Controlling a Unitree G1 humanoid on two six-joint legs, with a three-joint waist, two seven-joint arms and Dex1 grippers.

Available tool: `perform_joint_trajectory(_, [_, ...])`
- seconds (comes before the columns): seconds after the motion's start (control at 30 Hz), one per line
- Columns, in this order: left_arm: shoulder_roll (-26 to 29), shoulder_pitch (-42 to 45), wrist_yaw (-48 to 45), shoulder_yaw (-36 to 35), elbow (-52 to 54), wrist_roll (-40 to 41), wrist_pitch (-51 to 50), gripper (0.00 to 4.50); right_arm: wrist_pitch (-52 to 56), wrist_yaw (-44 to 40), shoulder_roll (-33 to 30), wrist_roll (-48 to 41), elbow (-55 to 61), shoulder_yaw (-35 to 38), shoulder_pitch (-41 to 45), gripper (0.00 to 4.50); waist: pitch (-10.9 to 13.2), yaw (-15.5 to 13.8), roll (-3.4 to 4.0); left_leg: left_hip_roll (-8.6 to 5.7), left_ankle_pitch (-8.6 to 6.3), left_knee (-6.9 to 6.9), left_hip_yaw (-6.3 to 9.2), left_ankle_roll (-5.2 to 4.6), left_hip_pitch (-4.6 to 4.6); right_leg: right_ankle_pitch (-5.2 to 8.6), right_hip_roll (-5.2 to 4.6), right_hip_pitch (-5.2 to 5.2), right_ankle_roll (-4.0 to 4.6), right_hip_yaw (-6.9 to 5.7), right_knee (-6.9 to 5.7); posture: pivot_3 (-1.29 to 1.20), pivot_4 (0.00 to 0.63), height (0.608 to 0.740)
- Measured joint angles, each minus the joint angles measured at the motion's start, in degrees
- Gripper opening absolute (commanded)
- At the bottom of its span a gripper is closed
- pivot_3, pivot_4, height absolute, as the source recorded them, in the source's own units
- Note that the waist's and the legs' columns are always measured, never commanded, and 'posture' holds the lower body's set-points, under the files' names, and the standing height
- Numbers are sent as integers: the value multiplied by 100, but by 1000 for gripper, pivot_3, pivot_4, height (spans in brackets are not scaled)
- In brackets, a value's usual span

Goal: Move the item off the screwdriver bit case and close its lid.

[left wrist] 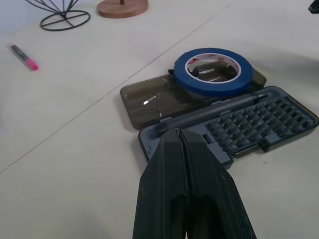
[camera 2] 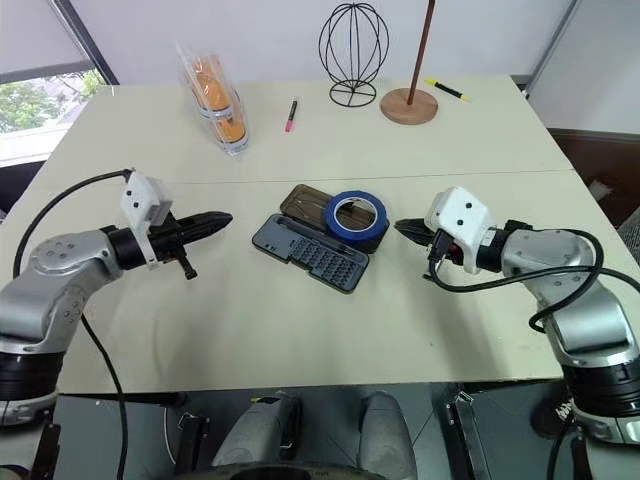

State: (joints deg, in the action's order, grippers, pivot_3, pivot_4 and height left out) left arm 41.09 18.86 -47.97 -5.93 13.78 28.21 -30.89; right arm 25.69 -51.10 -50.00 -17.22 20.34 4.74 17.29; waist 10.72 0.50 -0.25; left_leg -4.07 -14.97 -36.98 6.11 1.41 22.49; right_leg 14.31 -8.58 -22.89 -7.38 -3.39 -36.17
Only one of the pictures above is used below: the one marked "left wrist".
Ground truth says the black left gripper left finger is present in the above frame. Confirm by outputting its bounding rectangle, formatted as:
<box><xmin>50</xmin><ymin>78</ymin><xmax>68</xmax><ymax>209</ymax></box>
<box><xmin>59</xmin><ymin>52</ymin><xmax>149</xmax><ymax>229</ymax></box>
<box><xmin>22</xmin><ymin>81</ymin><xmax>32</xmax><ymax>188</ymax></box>
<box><xmin>132</xmin><ymin>128</ymin><xmax>187</xmax><ymax>239</ymax></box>

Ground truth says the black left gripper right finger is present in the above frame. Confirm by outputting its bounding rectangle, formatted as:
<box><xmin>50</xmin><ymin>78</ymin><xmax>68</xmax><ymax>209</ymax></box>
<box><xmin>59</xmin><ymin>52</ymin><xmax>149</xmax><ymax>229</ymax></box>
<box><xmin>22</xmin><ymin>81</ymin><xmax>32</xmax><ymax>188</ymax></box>
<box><xmin>179</xmin><ymin>128</ymin><xmax>258</xmax><ymax>239</ymax></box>

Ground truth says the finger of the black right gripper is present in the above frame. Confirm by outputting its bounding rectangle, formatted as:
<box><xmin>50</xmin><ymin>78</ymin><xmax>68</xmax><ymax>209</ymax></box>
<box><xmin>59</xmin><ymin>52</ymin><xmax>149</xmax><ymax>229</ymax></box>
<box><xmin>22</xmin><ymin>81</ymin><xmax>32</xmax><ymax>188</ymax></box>
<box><xmin>308</xmin><ymin>0</ymin><xmax>319</xmax><ymax>14</ymax></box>

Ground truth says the screwdriver bit case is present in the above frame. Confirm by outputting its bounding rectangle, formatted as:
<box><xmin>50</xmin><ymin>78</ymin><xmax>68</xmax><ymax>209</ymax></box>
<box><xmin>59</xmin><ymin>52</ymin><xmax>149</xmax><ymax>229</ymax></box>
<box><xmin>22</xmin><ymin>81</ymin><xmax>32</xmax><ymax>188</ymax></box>
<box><xmin>120</xmin><ymin>68</ymin><xmax>319</xmax><ymax>170</ymax></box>

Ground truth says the blue tape roll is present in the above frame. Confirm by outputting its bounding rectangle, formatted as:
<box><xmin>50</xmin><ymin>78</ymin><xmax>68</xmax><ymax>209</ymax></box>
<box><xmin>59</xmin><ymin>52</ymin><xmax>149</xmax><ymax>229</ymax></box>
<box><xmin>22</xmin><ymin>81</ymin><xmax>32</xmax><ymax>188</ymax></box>
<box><xmin>173</xmin><ymin>48</ymin><xmax>255</xmax><ymax>98</ymax></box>

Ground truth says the wooden stand with round base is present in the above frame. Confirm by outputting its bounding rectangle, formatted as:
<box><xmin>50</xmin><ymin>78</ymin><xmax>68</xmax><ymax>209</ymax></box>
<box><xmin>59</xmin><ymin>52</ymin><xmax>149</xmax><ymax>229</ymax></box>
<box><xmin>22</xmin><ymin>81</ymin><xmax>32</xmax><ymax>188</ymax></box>
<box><xmin>97</xmin><ymin>0</ymin><xmax>150</xmax><ymax>19</ymax></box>

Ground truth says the pink marker pen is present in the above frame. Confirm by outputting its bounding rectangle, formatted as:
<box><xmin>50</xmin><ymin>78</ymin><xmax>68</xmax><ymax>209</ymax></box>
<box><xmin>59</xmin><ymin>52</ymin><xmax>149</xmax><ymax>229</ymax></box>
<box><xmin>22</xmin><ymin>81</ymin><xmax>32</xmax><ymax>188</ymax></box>
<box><xmin>10</xmin><ymin>44</ymin><xmax>40</xmax><ymax>73</ymax></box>

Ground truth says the grey screwdriver handle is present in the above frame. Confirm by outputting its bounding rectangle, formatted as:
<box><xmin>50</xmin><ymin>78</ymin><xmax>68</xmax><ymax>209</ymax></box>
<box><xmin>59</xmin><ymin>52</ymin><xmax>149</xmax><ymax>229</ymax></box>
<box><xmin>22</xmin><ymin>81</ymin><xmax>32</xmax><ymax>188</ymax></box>
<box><xmin>152</xmin><ymin>90</ymin><xmax>275</xmax><ymax>133</ymax></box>

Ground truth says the black wire globe stand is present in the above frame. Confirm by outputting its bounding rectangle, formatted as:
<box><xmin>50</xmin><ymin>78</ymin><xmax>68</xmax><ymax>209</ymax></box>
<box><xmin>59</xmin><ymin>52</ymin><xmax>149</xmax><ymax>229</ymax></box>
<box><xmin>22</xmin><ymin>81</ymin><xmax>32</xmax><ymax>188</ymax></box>
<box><xmin>24</xmin><ymin>0</ymin><xmax>91</xmax><ymax>32</ymax></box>

